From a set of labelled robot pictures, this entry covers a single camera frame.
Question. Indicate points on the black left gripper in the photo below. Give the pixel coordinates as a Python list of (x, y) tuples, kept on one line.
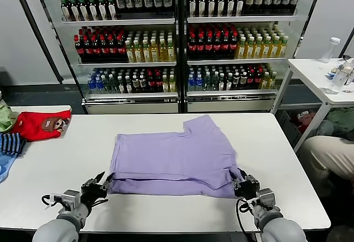
[(94, 195)]

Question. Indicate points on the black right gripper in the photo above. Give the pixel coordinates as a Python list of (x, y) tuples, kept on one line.
[(247, 189)]

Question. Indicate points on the purple t-shirt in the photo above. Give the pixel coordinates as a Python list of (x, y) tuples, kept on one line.
[(171, 156)]

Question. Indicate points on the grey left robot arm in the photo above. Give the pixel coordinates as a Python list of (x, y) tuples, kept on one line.
[(63, 225)]

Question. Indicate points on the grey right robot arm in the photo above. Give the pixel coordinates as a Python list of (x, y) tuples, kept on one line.
[(279, 228)]

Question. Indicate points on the dark plastic crate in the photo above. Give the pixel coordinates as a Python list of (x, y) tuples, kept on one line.
[(287, 128)]

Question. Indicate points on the glass beverage cooler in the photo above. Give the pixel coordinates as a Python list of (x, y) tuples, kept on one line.
[(229, 105), (132, 106)]

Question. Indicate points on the white cooler shelf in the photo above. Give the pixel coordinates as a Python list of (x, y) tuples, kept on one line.
[(118, 21), (235, 62), (132, 95), (232, 93), (243, 19), (126, 64)]

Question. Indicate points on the person leg in beige trousers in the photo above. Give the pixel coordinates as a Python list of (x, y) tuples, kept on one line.
[(323, 156)]

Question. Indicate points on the red cloth in crate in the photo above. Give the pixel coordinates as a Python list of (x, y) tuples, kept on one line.
[(307, 121)]

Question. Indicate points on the red shirt with bear print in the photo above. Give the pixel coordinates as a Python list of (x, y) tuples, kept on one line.
[(30, 125)]

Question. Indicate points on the light blue garment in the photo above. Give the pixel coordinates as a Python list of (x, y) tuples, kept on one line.
[(5, 167)]

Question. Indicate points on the small blue water bottle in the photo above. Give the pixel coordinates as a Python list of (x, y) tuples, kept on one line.
[(98, 85), (90, 85), (198, 82), (191, 82)]

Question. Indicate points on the blue striped garment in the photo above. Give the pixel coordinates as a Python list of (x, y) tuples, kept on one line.
[(11, 142)]

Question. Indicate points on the small white label dark bottle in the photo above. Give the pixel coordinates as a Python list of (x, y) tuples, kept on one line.
[(120, 84), (221, 82), (127, 84), (228, 82)]

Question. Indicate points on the small beige label dark bottle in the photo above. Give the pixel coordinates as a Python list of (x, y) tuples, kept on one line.
[(142, 84), (243, 81), (134, 84), (236, 81)]

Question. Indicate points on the small green water bottle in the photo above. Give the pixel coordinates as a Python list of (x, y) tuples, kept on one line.
[(214, 82), (113, 85), (207, 82), (105, 85)]

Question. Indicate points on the small red cap cola bottle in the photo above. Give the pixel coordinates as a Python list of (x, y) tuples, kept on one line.
[(150, 83), (250, 80), (157, 83), (258, 80)]

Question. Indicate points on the small pale yellow drink bottle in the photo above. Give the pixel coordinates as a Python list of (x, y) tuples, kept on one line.
[(272, 82), (265, 82), (164, 84), (172, 84)]

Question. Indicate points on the light green garment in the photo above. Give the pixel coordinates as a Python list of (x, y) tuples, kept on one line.
[(5, 117)]

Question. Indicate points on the green cloth pile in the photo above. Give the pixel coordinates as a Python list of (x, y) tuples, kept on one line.
[(343, 120)]

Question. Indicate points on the white side table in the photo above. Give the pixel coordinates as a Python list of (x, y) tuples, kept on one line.
[(309, 70)]

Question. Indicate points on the small blue packet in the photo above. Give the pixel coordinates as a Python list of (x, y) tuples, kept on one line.
[(331, 75)]

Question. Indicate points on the clear plastic bottle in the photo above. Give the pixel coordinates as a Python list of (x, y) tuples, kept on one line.
[(338, 80)]

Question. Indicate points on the clear bottle with white cap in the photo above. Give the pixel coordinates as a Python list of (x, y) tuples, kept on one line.
[(330, 51)]

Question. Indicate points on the black eyeglasses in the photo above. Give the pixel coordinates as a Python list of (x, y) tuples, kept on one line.
[(345, 57)]

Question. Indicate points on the black diagonal bar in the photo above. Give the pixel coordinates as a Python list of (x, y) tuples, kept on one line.
[(308, 17), (37, 31)]

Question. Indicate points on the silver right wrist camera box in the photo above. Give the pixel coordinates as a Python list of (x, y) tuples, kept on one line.
[(266, 199)]

